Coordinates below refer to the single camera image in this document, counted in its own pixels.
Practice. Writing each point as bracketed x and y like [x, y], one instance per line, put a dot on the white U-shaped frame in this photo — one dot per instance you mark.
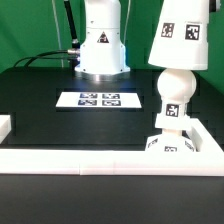
[207, 160]

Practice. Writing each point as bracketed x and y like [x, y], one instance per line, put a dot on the white lamp base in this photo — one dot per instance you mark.
[171, 139]

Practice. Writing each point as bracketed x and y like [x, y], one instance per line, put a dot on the white lamp bulb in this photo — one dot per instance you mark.
[175, 87]

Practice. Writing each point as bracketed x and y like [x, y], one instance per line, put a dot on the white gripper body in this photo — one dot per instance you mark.
[214, 5]

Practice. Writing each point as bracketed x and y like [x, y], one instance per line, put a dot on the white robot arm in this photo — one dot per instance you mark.
[103, 55]

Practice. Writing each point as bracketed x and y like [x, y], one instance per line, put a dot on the white marker sheet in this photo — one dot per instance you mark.
[98, 100]

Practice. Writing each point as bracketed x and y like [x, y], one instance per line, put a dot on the white lamp shade cone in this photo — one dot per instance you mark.
[180, 41]

